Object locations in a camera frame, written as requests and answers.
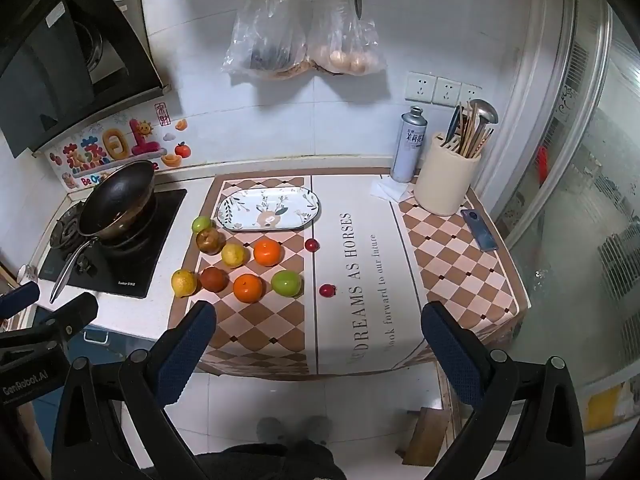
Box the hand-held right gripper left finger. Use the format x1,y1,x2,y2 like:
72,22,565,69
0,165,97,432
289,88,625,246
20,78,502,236
51,300,217,480

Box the orange tangerine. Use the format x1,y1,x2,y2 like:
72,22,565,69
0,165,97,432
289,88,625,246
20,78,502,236
232,273,264,304
253,238,282,267

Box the clear plastic bag of eggs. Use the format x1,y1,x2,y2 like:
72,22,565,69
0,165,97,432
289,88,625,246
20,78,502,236
305,0,388,77

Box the colourful characters wall sticker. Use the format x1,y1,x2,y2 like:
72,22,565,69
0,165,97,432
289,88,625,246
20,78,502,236
48,117,168,191

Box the clear plastic bag dark contents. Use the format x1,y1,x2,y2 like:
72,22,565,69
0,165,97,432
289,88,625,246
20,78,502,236
221,0,308,81

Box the checkered printed table mat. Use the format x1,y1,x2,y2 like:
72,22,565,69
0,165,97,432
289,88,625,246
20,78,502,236
189,166,532,378

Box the black frying pan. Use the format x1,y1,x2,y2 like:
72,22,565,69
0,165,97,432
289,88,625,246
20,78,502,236
50,160,157,305

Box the yellow citrus fruit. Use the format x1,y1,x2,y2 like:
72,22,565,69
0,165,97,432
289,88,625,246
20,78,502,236
171,269,198,297
221,243,247,268

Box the person's dark clothing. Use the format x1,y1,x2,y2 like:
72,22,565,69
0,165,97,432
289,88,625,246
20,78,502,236
192,440,348,480

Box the cream utensil holder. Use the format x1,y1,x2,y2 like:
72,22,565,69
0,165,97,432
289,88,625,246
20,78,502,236
414,132,482,216

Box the reddish brown round fruit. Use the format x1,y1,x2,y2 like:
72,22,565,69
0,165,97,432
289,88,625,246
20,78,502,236
199,266,229,294

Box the small wooden stool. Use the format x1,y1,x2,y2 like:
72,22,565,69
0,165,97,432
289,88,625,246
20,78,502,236
402,406,447,467

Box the white tissue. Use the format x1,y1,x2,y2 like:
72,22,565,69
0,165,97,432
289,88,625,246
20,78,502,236
370,176,415,203

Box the grey fluffy slipper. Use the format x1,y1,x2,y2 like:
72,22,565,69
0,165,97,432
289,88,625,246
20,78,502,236
302,415,333,443
255,416,291,443

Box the silver spray can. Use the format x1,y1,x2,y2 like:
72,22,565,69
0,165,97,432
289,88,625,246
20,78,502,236
390,106,426,183

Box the blue cabinet front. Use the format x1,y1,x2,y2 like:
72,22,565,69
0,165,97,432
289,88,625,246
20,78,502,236
80,326,116,347

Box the black range hood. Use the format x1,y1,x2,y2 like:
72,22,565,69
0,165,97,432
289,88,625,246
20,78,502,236
0,0,173,158

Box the bundle of wooden chopsticks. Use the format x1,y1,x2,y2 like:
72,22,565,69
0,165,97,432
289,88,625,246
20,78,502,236
457,101,495,158

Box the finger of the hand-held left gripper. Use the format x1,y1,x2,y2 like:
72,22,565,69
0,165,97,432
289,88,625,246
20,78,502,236
0,291,99,357
0,281,41,319

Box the large green apple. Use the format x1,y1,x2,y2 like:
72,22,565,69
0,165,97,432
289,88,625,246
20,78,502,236
270,269,302,297

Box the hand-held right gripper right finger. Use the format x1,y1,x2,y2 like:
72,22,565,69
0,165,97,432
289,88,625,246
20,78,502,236
421,301,587,480

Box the rough brown fruit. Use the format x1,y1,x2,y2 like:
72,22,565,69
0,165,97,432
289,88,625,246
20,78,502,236
195,227,226,256

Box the glass sliding door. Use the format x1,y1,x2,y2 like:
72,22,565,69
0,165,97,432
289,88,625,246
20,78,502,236
492,0,640,461

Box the black glass gas stove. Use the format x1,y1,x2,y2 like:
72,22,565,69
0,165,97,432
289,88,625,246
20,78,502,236
39,188,188,300

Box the oval patterned ceramic plate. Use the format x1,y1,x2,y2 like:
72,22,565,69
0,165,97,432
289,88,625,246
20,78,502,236
216,186,322,232

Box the yellow object behind glass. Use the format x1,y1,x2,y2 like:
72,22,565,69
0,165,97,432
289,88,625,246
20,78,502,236
585,382,626,431

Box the metal ladle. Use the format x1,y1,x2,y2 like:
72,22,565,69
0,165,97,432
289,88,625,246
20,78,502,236
467,99,499,158

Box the dark utensil handles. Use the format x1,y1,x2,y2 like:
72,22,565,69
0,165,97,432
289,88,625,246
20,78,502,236
442,104,463,148

